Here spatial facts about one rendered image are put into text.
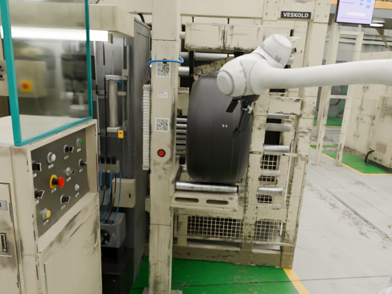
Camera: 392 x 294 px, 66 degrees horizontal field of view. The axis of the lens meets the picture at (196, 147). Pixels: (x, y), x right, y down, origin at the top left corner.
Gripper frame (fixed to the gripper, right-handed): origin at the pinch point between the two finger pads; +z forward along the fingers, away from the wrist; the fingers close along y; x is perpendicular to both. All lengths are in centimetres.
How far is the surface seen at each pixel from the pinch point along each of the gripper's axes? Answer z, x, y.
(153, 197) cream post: 71, -20, 2
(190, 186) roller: 51, -4, 4
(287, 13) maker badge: -2, 54, -101
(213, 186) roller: 47.4, 8.1, 4.7
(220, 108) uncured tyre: 8.9, -0.1, -15.5
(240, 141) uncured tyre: 14.4, 10.4, -1.9
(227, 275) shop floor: 140, 50, 29
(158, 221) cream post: 81, -15, 12
